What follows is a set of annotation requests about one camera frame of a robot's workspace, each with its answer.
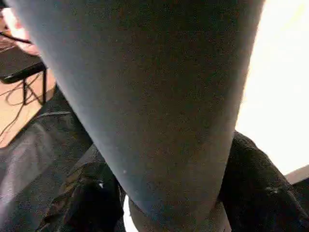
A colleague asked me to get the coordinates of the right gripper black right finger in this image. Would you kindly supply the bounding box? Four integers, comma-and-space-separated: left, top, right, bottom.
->
218, 130, 309, 232

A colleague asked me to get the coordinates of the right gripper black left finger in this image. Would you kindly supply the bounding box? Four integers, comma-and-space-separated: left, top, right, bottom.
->
38, 145, 127, 232

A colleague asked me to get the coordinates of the white plastic table top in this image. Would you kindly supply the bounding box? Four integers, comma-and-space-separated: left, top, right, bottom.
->
234, 0, 309, 185

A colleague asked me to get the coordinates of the white plastic table leg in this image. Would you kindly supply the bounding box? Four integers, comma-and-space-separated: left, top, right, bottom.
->
5, 0, 267, 232

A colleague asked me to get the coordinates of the black plastic mat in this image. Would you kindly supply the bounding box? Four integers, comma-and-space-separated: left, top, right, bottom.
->
0, 82, 309, 232

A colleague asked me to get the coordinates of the black power adapter box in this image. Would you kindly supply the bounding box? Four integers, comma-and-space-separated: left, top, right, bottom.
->
0, 46, 49, 106

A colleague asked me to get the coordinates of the pink rounded object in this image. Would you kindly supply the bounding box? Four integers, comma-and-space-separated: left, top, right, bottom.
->
2, 7, 40, 57

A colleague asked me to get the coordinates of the thin black floor cable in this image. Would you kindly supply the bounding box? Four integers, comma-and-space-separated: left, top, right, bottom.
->
0, 72, 42, 141

